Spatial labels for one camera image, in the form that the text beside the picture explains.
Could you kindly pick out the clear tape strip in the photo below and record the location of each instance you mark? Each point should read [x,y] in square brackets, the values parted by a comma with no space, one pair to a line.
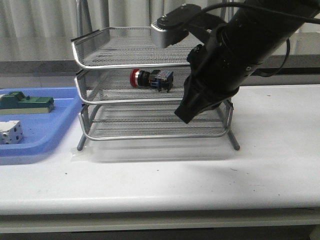
[84,155]

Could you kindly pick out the white circuit breaker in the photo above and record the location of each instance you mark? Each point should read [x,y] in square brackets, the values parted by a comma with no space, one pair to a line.
[11,132]

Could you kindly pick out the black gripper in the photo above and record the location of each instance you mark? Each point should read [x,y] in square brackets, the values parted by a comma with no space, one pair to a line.
[219,66]

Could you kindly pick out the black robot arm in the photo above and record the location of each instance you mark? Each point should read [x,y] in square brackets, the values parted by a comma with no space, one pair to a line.
[276,29]

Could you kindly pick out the silver mesh tray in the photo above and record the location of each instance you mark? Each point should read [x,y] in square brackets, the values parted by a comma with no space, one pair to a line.
[128,47]
[108,86]
[151,120]

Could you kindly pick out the grey stone counter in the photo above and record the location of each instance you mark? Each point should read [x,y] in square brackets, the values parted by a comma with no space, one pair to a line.
[37,66]

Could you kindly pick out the red emergency push button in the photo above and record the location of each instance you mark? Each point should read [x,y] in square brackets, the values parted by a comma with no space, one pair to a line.
[158,79]

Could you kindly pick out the grey metal rack frame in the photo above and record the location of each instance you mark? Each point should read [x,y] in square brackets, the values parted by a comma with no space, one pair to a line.
[82,8]

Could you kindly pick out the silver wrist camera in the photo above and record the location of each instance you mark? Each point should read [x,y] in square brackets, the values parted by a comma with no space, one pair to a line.
[174,26]

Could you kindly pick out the blue plastic tray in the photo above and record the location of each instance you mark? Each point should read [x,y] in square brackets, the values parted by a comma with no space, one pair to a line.
[42,132]

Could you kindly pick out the green electrical module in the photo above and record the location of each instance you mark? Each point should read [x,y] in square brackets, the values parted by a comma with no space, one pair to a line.
[15,102]

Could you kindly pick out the white pleated curtain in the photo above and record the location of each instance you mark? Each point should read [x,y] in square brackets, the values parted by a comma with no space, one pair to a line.
[36,30]

